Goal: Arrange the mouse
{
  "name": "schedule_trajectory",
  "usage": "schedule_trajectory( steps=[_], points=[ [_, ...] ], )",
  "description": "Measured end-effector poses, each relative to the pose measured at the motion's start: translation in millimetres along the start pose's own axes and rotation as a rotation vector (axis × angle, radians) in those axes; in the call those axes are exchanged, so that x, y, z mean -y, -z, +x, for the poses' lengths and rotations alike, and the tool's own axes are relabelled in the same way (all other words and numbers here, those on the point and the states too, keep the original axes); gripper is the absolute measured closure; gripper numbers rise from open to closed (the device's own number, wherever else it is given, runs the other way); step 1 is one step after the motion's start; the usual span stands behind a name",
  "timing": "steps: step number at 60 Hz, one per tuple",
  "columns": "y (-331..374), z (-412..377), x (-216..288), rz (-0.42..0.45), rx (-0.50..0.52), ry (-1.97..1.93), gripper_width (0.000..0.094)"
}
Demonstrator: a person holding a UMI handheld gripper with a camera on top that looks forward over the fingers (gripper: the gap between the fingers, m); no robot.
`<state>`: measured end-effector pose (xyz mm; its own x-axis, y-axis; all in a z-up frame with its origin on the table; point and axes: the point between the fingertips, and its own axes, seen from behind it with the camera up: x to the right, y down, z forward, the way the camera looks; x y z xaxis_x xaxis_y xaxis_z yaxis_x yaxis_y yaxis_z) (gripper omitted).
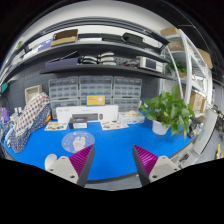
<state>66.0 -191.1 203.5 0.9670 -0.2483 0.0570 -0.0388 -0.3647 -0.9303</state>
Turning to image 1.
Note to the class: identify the patterned fabric bag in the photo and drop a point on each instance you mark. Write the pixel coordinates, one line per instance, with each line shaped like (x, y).
(34, 116)

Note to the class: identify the white framed picture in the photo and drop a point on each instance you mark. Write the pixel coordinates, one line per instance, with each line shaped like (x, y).
(31, 92)

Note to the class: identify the middle grey drawer cabinet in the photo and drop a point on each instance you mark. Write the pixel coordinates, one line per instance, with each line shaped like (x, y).
(95, 85)

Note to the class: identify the grey electronic instrument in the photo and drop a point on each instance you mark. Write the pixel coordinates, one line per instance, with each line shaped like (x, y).
(150, 64)

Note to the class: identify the cardboard box on top shelf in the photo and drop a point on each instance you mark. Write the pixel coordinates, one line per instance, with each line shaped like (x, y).
(63, 37)

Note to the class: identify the small black box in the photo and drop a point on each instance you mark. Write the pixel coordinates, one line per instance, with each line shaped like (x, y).
(78, 123)

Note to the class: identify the green potted plant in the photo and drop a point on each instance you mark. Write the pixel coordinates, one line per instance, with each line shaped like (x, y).
(168, 111)

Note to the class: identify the right illustrated card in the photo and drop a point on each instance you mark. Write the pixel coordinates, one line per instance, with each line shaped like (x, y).
(113, 125)

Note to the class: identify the dark flat case on shelf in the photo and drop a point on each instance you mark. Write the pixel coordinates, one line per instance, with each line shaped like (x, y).
(68, 60)

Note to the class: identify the blue table mat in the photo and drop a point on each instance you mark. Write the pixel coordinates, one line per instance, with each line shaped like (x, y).
(113, 148)

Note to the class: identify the left grey drawer cabinet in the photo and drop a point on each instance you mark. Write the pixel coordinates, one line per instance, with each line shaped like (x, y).
(63, 92)

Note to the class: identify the white box beside plant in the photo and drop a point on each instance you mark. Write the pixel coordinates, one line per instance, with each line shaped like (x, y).
(131, 117)

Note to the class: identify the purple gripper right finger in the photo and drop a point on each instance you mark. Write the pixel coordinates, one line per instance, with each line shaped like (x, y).
(151, 167)

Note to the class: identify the grey drawer cabinet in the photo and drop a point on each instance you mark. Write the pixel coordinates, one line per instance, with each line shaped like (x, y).
(63, 92)
(95, 85)
(127, 93)

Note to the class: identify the cardboard box on rack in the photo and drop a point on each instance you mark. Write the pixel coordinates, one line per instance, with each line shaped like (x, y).
(197, 102)

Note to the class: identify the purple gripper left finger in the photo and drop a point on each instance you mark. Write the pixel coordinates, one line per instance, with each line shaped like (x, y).
(75, 168)

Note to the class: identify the long white product box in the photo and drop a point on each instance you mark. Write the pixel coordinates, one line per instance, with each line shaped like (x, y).
(92, 113)

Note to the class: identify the yellow card box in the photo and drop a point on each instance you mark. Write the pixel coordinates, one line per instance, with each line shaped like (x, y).
(95, 100)

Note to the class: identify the white metal shelving rack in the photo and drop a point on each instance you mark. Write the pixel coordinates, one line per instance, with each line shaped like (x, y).
(198, 75)

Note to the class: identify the black case on top shelf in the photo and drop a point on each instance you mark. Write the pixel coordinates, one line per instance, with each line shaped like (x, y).
(132, 39)

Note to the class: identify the right grey drawer cabinet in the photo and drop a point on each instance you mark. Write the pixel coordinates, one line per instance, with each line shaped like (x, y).
(127, 93)

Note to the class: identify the illustrated card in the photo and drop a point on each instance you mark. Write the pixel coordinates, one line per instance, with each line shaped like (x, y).
(113, 125)
(56, 126)

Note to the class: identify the left illustrated card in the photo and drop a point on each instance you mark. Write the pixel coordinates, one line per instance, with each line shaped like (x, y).
(56, 126)

